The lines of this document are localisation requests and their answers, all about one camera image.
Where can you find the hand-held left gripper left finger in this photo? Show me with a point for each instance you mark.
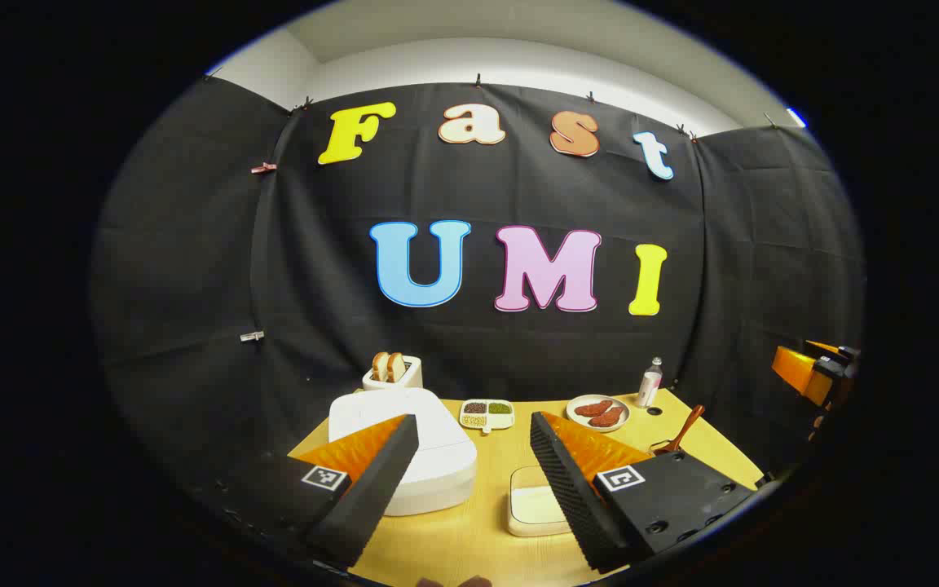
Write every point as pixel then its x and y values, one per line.
pixel 372 489

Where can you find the white toaster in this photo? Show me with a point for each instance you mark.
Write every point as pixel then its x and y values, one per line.
pixel 404 377

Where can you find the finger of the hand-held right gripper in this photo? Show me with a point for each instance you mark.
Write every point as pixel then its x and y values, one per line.
pixel 844 363
pixel 800 373

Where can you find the white divided bean dish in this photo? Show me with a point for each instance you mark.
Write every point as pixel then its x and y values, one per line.
pixel 487 414

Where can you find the red cloth clip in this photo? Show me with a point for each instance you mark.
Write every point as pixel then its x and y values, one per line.
pixel 263 168

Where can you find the white round plate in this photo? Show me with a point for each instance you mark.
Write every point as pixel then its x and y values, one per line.
pixel 579 417

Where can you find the white rice cooker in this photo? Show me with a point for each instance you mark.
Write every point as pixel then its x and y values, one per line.
pixel 437 440

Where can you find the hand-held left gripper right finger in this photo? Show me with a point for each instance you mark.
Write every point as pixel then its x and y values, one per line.
pixel 567 497

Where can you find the toasted bread slice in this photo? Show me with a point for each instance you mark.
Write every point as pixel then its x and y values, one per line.
pixel 397 367
pixel 380 367

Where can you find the clear container of white rice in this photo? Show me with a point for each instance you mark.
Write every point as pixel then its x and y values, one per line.
pixel 536 505

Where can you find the red meat piece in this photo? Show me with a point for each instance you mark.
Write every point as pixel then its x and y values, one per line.
pixel 606 418
pixel 593 408

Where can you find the brown wooden spoon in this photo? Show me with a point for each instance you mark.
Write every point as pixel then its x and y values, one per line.
pixel 684 428

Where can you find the small clear bottle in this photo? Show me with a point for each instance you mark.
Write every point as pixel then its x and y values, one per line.
pixel 649 385

